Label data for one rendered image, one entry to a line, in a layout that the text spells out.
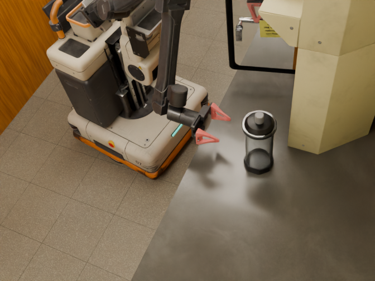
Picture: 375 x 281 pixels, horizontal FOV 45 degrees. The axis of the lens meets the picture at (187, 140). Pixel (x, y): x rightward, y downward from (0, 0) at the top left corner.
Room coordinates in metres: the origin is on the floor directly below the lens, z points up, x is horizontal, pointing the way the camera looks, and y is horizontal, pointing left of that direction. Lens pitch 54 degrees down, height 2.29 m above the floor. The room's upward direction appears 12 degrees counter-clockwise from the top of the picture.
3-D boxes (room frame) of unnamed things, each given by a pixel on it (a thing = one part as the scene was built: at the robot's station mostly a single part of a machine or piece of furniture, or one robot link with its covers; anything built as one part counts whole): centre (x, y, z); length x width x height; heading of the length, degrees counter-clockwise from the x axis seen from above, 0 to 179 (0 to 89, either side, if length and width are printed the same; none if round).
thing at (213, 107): (0.94, -0.11, 1.09); 0.09 x 0.07 x 0.07; 55
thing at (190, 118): (0.95, -0.03, 1.09); 0.10 x 0.07 x 0.07; 145
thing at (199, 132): (0.88, -0.07, 1.09); 0.09 x 0.07 x 0.07; 55
